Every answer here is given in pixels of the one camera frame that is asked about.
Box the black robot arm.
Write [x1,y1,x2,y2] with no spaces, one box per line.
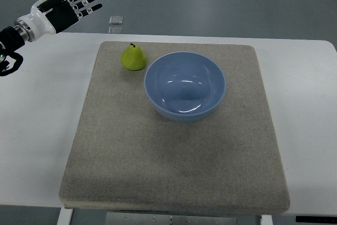
[1,26,25,76]

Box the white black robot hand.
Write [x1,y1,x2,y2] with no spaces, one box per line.
[14,0,102,42]

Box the white table frame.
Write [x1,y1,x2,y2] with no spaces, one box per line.
[57,208,273,224]

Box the blue ceramic bowl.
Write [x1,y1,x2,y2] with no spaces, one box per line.
[144,52,227,122]

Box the floor outlet plate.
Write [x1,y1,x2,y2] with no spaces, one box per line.
[108,26,123,34]
[108,16,123,25]

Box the green pear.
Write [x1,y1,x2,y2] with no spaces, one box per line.
[120,43,147,71]

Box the beige felt mat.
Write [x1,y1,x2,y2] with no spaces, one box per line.
[59,42,290,217]

